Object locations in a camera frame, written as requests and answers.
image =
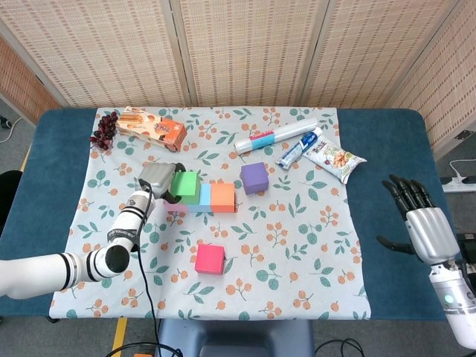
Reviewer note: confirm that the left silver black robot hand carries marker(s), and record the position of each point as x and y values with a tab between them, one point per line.
158	178

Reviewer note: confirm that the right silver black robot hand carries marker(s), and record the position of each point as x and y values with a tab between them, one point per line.
431	234

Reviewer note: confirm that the green foam cube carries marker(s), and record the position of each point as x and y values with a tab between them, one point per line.
184	184

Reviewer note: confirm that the pink foam cube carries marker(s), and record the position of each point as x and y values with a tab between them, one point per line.
175	207

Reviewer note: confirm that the light blue foam cube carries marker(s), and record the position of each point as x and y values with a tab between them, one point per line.
205	195

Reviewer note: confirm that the orange foam cube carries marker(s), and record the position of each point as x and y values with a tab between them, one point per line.
223	195

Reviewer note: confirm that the magenta red foam cube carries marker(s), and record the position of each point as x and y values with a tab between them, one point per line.
209	258

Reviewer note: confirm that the purple foam cube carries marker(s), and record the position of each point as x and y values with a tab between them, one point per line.
254	176

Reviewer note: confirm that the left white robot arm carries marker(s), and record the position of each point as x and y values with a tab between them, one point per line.
37	271

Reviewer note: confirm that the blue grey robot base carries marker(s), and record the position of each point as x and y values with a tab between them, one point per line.
234	334

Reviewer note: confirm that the black box with label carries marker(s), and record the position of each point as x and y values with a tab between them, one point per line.
470	243

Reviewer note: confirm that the orange biscuit box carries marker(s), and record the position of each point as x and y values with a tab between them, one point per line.
156	128

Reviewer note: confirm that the white power strip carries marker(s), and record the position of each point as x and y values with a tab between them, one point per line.
457	184

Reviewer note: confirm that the dark red grape bunch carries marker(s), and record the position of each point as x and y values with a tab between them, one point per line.
106	128

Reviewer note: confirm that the black screen hinge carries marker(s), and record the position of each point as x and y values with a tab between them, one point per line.
464	134

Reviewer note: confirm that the clear cling film roll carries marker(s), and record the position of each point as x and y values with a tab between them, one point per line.
260	139

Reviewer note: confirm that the white nut snack bag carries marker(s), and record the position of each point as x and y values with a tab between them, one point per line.
334	158

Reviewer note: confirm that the floral print tablecloth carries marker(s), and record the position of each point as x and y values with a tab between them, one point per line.
297	223

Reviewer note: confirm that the blue white toothpaste tube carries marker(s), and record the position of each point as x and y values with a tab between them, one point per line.
297	148

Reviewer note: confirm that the bamboo folding screen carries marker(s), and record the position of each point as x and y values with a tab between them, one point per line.
241	48

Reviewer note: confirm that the yellow floor tape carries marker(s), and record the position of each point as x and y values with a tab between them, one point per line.
119	331

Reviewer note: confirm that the black plug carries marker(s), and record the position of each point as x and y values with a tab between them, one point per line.
3	122

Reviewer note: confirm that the orange floor object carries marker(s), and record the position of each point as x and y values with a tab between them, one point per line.
143	355

